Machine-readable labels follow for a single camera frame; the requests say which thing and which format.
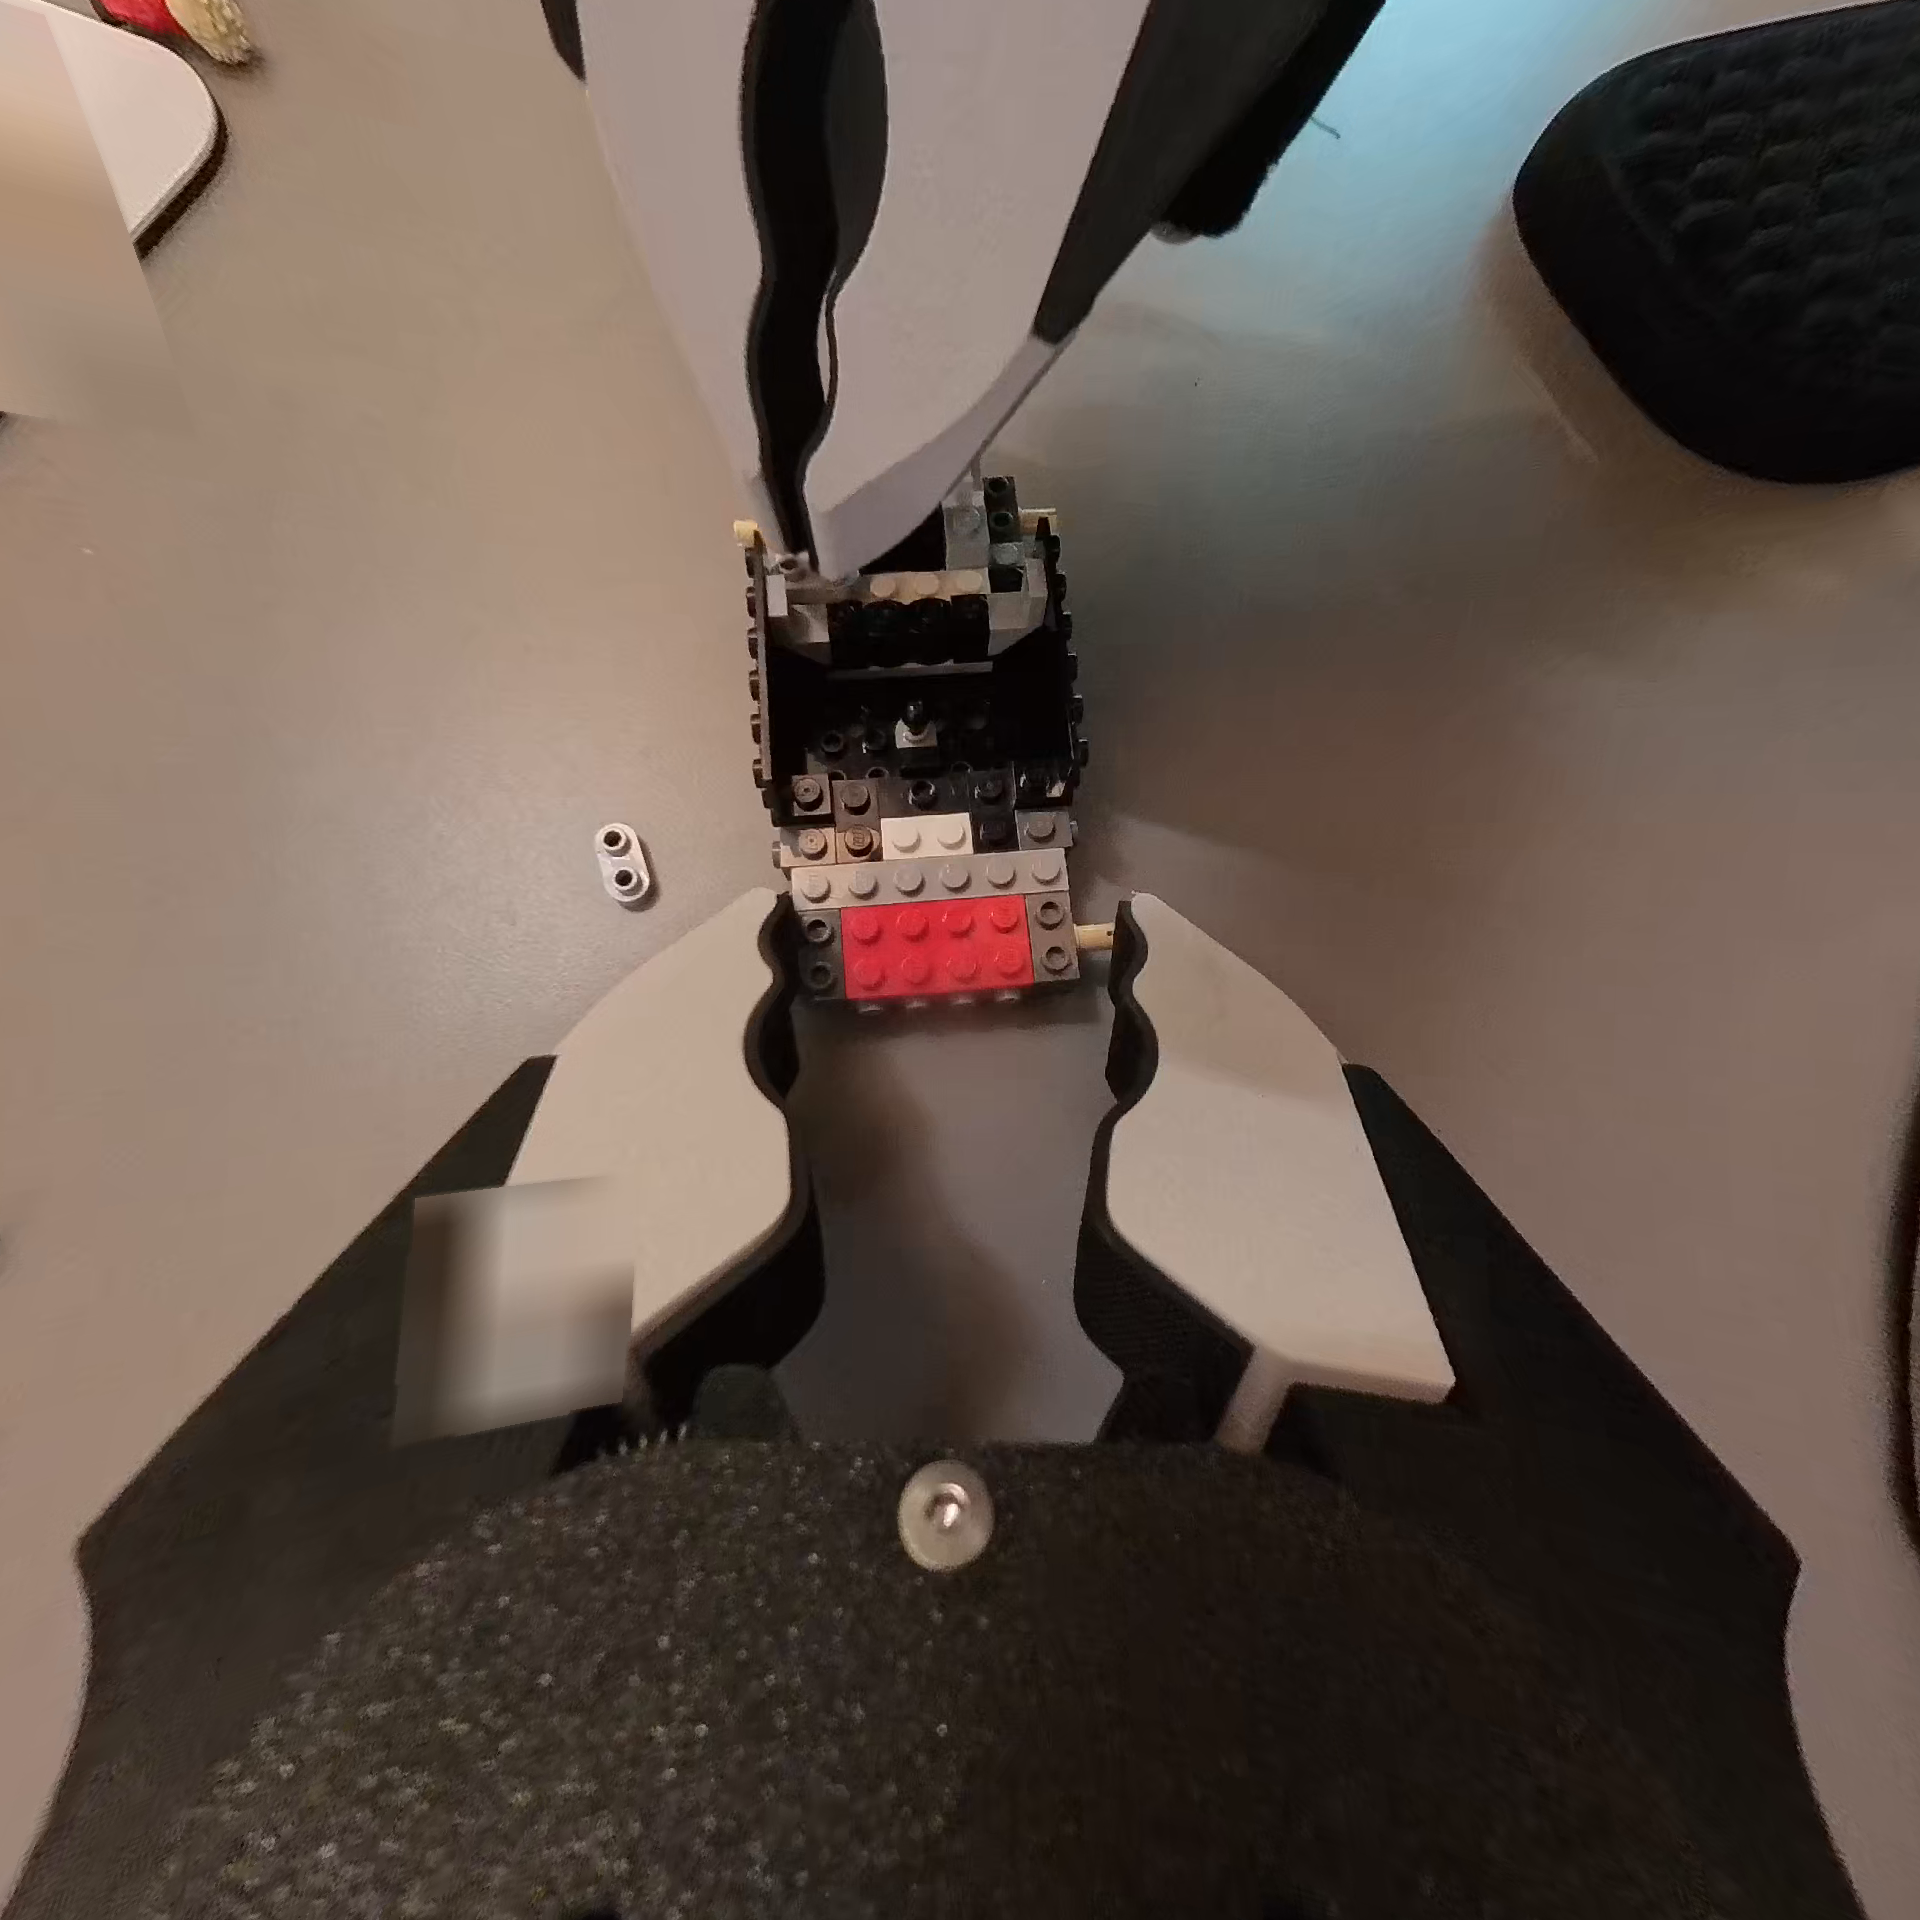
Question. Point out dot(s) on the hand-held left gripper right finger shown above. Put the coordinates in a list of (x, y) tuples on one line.
[(1260, 1172)]

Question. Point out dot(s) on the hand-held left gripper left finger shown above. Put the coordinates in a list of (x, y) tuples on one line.
[(674, 1112)]

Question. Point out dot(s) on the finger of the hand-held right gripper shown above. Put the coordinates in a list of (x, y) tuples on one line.
[(978, 226), (674, 154)]

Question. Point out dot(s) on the toy brick car model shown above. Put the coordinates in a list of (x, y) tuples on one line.
[(929, 952)]

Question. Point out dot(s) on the small light grey brick piece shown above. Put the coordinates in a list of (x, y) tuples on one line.
[(781, 579)]

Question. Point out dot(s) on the person's right forearm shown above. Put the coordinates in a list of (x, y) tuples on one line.
[(1755, 255)]

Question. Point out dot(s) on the grey two-hole plate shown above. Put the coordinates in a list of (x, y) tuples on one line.
[(623, 860)]

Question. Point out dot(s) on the small tan round piece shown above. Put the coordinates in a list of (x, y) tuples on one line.
[(215, 32)]

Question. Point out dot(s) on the book stand with white base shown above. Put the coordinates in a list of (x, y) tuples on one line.
[(175, 123)]

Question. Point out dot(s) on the small red studded piece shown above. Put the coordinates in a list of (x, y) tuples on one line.
[(134, 12)]

